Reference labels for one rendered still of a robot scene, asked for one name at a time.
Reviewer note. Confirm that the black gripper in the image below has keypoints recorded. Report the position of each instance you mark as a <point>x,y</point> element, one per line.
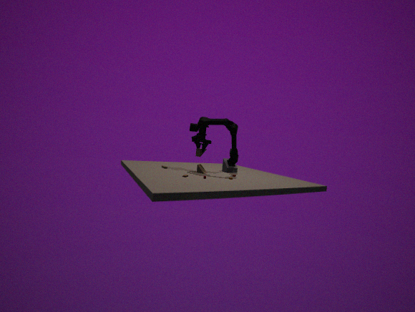
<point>205,142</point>

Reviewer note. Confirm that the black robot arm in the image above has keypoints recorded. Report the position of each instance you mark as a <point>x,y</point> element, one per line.
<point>205,121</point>

